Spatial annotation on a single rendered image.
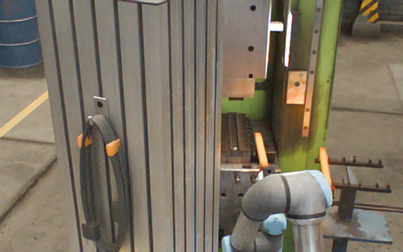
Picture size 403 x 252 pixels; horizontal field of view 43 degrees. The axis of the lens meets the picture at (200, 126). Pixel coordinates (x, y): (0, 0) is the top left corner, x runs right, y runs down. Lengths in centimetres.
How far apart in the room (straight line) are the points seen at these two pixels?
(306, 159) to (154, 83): 196
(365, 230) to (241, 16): 114
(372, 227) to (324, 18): 100
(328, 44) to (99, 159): 169
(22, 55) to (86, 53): 582
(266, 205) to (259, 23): 101
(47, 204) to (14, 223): 28
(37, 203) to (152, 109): 318
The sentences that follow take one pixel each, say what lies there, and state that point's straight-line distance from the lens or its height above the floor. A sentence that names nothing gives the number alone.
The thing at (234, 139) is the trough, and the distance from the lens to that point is 260.
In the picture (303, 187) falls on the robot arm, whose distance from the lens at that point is 149.
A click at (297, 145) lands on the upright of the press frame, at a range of 267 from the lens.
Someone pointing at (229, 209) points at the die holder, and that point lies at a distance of 261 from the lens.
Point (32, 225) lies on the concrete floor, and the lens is 378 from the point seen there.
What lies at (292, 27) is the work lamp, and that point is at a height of 158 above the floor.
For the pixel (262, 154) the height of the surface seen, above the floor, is 112.
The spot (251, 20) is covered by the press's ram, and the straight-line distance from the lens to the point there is 225.
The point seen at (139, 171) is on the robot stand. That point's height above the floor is 172.
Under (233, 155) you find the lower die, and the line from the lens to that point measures 251.
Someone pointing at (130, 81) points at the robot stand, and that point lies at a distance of 86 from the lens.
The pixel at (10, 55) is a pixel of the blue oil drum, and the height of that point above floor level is 17.
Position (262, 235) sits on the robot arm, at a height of 106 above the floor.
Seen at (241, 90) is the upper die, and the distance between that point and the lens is 236.
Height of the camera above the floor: 221
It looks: 27 degrees down
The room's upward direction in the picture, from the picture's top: straight up
